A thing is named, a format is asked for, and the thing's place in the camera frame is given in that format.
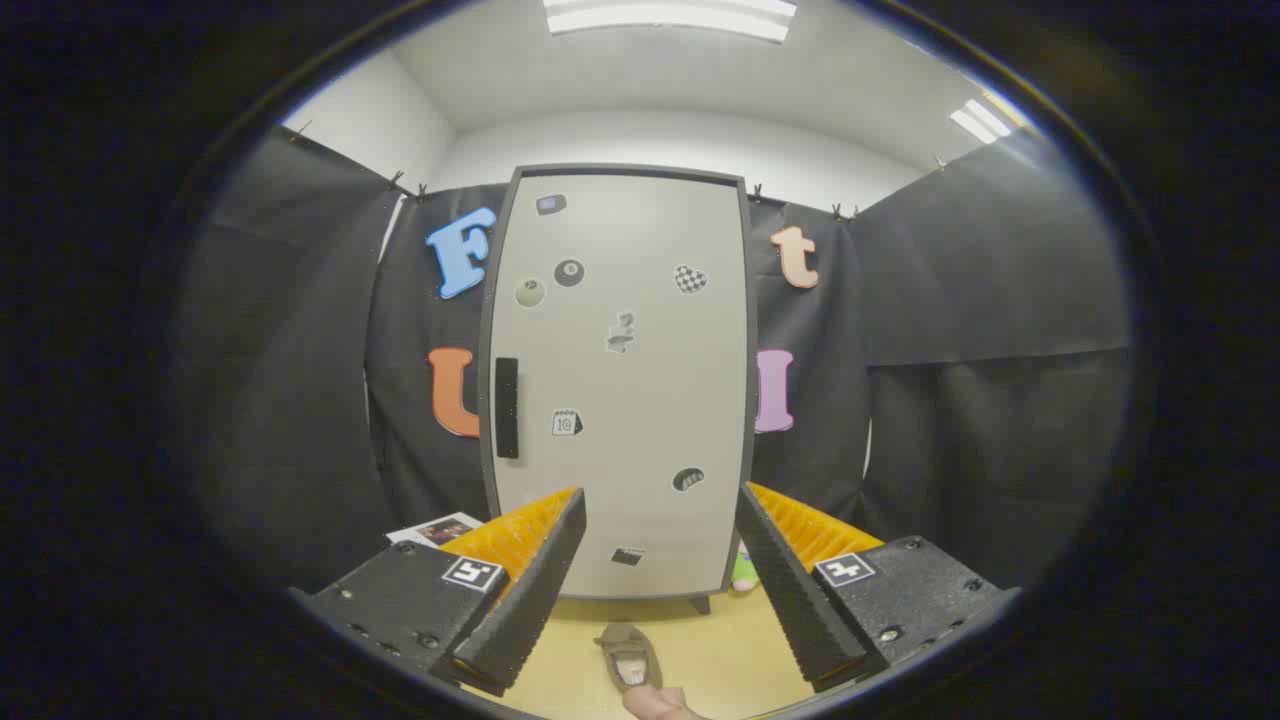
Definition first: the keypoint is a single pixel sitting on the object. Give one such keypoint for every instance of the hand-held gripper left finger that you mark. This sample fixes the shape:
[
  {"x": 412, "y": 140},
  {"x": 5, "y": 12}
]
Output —
[{"x": 530, "y": 605}]

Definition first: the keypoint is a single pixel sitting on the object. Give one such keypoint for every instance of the dark grey shoe cabinet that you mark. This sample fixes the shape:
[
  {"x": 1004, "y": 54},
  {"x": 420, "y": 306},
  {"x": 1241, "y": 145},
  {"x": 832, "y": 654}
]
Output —
[{"x": 700, "y": 604}]

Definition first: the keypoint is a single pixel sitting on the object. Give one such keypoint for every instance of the small ceiling light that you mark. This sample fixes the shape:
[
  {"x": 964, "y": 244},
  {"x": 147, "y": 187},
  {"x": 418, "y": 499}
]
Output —
[{"x": 980, "y": 120}]

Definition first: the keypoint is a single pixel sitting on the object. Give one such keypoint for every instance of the white book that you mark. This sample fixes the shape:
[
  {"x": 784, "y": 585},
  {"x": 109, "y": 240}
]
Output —
[{"x": 440, "y": 528}]

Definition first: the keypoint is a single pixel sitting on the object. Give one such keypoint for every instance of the light grey shoe cabinet door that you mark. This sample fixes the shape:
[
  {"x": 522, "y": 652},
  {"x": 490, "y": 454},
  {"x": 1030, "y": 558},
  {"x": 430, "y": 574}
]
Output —
[{"x": 640, "y": 400}]

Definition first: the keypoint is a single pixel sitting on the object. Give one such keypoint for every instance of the long ceiling light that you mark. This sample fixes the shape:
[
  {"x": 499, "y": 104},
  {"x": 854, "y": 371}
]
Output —
[{"x": 670, "y": 18}]

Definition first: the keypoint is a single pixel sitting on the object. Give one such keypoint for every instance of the brown fuzzy shoe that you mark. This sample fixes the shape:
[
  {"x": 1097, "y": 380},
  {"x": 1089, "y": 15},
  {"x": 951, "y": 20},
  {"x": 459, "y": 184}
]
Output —
[{"x": 628, "y": 650}]

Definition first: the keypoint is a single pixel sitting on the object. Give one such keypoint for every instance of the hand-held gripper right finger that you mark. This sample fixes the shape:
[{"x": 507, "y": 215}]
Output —
[{"x": 790, "y": 590}]

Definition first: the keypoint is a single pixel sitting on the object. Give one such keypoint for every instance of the green and pink plush toy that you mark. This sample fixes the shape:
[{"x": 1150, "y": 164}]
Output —
[{"x": 744, "y": 575}]

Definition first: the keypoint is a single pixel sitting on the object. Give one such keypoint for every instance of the black backdrop cloth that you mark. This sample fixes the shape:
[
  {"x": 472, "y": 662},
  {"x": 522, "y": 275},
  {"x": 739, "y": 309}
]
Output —
[{"x": 300, "y": 350}]

